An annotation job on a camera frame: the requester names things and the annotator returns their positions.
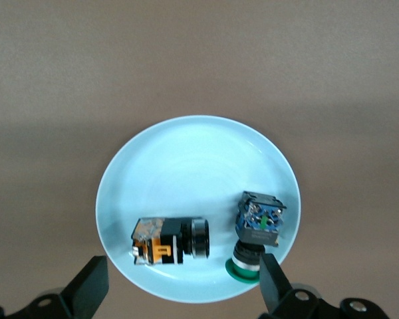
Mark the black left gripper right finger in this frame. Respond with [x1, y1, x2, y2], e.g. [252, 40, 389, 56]
[257, 252, 392, 319]

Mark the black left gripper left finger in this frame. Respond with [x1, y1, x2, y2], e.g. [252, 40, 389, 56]
[0, 255, 110, 319]

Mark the orange black push-button switch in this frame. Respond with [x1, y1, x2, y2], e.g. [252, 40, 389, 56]
[130, 216, 211, 266]

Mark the light blue round plate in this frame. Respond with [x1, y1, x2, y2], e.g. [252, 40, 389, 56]
[95, 114, 302, 304]

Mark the green blue push-button switch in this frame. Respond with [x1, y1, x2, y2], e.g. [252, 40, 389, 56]
[225, 190, 287, 286]

